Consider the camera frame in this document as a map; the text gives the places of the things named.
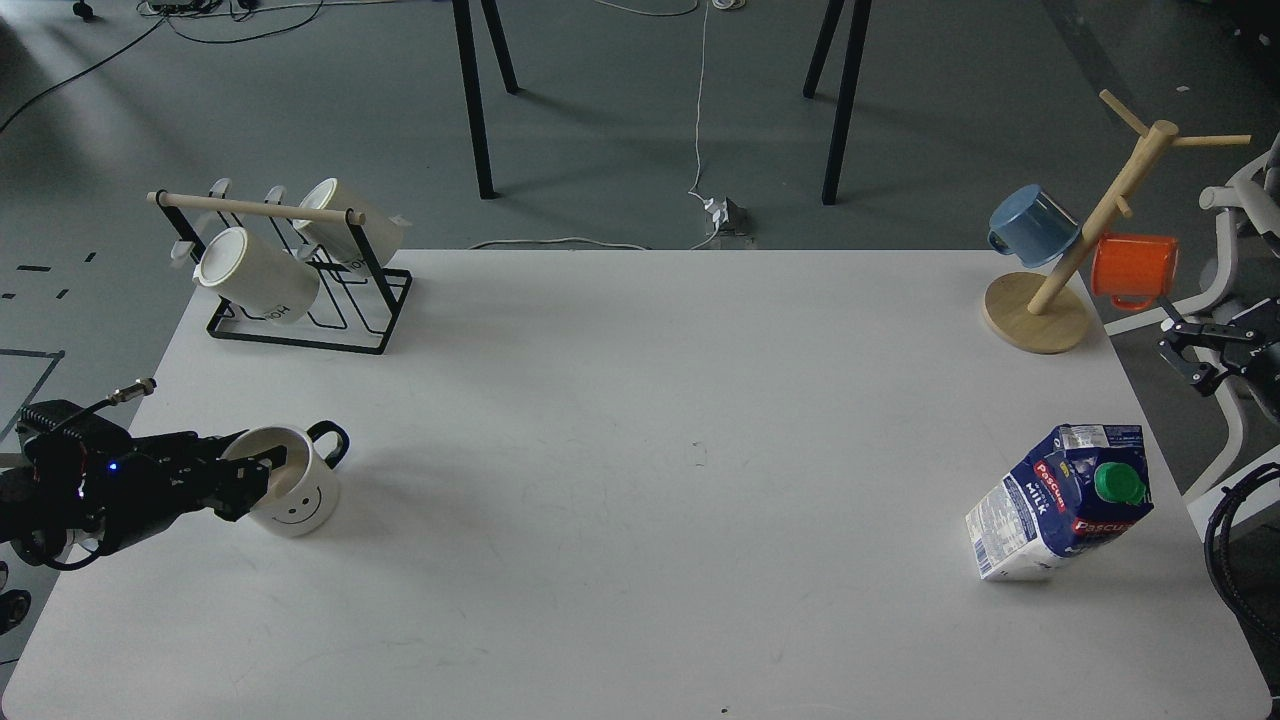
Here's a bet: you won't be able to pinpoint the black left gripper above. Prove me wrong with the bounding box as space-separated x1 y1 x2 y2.
20 400 291 551

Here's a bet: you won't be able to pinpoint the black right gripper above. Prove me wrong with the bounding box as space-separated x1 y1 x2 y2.
1158 299 1279 421

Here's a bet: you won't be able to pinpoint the white smiley mug black handle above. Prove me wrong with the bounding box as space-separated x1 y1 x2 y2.
221 420 349 537

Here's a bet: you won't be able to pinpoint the blue milk carton green cap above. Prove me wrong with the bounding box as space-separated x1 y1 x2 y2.
965 424 1155 582

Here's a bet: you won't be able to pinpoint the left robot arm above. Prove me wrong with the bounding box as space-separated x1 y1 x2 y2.
3 398 287 571

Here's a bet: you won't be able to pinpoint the orange mug on tree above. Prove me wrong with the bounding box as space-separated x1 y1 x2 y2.
1089 232 1180 313

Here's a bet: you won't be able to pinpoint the wooden mug tree stand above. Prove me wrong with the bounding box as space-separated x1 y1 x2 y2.
982 88 1252 355

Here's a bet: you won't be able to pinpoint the front white mug on rack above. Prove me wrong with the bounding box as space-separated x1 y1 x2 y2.
192 227 320 324

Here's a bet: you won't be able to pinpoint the white mug on rack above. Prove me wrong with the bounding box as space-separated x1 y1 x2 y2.
291 178 404 277
192 227 320 324

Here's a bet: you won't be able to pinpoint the blue mug on tree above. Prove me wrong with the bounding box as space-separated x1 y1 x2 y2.
987 184 1082 268

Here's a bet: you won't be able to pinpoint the rear white mug on rack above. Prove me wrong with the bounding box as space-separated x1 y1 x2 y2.
291 178 404 277

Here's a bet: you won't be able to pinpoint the black table legs right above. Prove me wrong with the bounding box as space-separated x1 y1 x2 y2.
803 1 874 206

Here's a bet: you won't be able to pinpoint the black table legs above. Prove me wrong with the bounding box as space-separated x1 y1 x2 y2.
451 1 521 200
803 1 874 206

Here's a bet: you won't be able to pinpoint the white power adapter on floor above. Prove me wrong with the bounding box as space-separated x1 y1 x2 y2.
703 197 751 237

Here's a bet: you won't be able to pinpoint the black table legs left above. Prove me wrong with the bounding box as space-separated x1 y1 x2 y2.
451 1 521 200

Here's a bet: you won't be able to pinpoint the white chair frame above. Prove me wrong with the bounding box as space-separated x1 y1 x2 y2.
1105 143 1277 533

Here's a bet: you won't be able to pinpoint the black wire mug rack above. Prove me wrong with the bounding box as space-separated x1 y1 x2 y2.
147 178 413 355

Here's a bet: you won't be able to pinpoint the black cable on floor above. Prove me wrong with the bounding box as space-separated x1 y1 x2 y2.
0 0 326 131

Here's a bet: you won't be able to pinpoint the white cable on floor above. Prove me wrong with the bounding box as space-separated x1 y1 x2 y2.
466 0 746 251

